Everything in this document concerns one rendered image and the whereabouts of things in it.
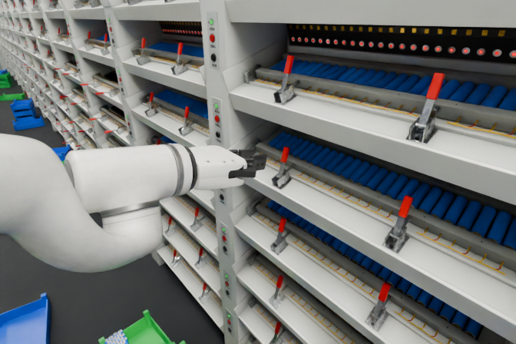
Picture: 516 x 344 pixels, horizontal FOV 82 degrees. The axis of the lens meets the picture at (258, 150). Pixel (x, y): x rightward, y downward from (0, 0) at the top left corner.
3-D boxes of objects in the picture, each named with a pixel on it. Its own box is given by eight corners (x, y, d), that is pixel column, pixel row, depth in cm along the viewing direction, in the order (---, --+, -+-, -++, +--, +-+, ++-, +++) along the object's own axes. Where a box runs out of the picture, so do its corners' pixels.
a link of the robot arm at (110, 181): (183, 200, 43) (172, 138, 44) (80, 223, 34) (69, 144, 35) (159, 204, 49) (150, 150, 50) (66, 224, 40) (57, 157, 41)
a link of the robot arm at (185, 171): (151, 183, 51) (167, 181, 53) (176, 206, 45) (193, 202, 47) (153, 137, 48) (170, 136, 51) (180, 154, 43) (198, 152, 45)
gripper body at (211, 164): (161, 179, 52) (213, 170, 60) (191, 203, 46) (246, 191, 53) (164, 138, 50) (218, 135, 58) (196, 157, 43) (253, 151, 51)
